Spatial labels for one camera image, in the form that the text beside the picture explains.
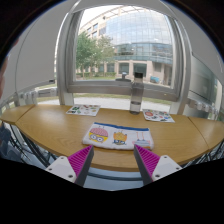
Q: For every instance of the right sticker sheet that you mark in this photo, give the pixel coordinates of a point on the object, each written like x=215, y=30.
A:
x=158, y=116

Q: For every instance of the sticker sheet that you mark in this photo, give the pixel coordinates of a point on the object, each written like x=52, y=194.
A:
x=158, y=116
x=84, y=109

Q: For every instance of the clear plastic water bottle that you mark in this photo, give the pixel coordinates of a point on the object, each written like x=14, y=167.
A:
x=137, y=90

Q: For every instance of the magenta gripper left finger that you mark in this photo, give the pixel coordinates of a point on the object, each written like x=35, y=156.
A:
x=73, y=168

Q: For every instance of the white roller blind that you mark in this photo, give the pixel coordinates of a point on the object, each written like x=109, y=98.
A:
x=36, y=58

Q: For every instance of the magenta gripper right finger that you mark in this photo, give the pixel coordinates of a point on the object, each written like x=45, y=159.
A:
x=153, y=167

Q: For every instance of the left sticker sheet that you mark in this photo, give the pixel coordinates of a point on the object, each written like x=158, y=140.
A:
x=84, y=109

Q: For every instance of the white window frame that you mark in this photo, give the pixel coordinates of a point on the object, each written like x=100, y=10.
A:
x=102, y=44

